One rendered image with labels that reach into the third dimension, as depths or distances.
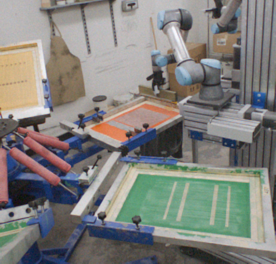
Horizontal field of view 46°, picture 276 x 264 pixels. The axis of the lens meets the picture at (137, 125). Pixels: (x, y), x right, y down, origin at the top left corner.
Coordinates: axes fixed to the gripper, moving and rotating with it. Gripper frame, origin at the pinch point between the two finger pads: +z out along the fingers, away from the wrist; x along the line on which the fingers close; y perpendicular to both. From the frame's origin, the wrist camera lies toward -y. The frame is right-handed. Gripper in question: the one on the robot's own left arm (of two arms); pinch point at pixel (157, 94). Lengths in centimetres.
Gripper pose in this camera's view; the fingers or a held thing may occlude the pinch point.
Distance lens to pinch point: 267.1
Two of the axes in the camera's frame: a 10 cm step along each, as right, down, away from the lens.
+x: 7.2, -3.5, 5.9
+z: 1.0, 9.0, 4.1
